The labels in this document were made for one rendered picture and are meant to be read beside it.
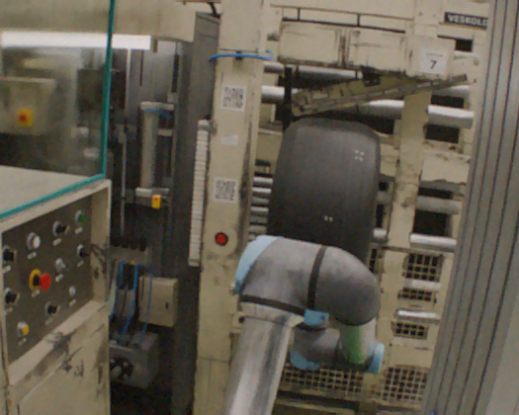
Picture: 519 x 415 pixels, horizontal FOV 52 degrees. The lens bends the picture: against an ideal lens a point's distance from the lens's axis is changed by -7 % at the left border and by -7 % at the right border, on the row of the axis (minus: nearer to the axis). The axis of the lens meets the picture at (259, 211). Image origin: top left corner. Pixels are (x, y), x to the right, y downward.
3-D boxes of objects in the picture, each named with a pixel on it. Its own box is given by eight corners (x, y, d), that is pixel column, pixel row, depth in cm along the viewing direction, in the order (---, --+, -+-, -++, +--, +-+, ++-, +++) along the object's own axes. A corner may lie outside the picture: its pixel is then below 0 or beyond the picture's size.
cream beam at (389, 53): (275, 61, 194) (279, 20, 190) (285, 64, 218) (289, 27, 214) (451, 83, 184) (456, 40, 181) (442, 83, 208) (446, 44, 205)
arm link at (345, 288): (392, 245, 95) (387, 342, 135) (329, 234, 98) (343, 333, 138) (378, 308, 89) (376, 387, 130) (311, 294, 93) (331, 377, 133)
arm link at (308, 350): (329, 377, 129) (337, 333, 128) (284, 367, 133) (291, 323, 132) (336, 367, 137) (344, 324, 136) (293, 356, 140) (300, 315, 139)
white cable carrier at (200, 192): (188, 264, 189) (198, 120, 178) (193, 260, 194) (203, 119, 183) (201, 267, 189) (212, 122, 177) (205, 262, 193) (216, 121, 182)
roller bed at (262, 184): (226, 249, 226) (233, 174, 219) (235, 239, 241) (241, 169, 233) (276, 256, 223) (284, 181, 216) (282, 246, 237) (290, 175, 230)
